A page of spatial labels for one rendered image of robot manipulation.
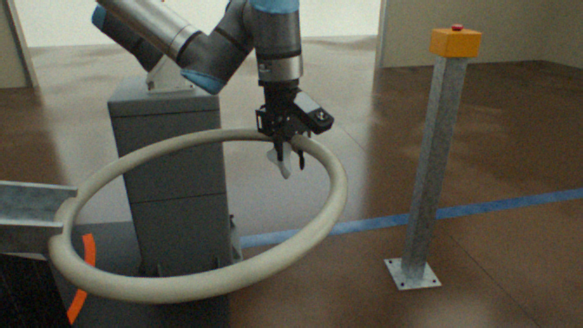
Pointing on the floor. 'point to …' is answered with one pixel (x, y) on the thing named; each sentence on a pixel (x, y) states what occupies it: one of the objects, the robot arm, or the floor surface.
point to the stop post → (434, 154)
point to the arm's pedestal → (174, 180)
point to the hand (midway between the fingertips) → (296, 170)
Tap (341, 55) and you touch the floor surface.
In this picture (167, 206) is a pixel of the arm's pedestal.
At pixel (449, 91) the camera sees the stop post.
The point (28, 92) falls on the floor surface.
